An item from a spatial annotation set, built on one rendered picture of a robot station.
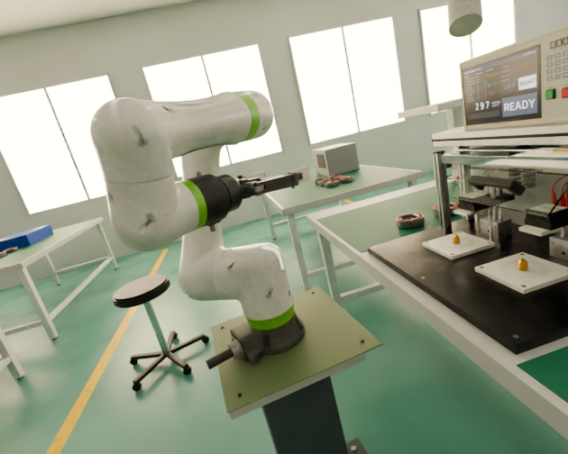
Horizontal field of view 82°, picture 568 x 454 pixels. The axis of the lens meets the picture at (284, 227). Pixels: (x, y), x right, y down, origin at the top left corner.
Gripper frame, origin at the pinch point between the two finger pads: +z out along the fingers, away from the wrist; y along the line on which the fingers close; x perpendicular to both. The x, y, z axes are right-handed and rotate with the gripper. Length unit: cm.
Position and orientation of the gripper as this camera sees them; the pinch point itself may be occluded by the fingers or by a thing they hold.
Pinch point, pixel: (281, 176)
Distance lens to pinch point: 78.9
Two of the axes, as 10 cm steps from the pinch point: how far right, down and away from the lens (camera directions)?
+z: 6.3, -3.1, 7.1
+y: 7.5, 0.3, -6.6
